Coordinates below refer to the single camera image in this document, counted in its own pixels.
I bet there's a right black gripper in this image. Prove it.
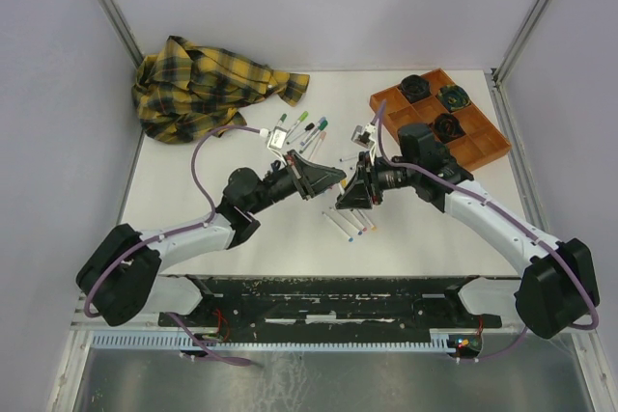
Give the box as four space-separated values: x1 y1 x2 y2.
335 151 417 210

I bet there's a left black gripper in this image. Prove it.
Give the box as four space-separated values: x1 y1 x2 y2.
248 149 346 215

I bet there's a yellow marker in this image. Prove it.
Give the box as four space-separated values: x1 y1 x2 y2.
356 210 377 231

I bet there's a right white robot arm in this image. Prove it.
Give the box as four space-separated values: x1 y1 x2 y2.
335 122 600 339

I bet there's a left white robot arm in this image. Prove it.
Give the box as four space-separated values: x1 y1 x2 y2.
75 151 346 327

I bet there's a pink cap marker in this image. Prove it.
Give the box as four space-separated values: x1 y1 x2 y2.
308 131 327 161

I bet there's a purple cap marker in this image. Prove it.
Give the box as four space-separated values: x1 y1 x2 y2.
299 129 321 153

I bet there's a black cap marker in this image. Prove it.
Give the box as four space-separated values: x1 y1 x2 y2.
286 123 315 145

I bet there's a light green cap marker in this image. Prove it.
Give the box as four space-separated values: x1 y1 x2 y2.
286 111 308 139

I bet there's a dark floral rolled sock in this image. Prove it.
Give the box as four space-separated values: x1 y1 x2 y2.
431 114 465 144

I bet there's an orange compartment tray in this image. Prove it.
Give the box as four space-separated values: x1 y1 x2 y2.
370 69 511 171

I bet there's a green blue rolled sock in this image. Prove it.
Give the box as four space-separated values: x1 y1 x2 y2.
436 84 470 113

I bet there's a yellow plaid shirt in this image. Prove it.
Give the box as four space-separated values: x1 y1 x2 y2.
131 36 310 145

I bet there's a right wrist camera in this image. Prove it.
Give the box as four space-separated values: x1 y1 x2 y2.
351 123 378 162

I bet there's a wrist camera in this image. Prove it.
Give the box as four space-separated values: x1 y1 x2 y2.
266 126 288 150
351 123 378 162

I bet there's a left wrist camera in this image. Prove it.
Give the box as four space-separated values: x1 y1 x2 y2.
266 126 288 150

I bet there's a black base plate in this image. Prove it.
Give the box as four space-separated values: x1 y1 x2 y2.
181 277 502 344

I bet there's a white slotted cable duct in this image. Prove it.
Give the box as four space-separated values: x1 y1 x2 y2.
90 328 458 349

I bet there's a right aluminium frame post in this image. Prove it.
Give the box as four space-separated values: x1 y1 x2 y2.
492 0 552 88

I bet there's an aluminium frame post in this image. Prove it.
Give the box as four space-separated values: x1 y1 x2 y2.
492 0 552 88
98 0 144 68

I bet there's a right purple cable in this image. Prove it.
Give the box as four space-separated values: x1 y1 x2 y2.
374 100 601 363

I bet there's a left aluminium frame post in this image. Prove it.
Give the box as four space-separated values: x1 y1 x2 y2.
98 0 144 68

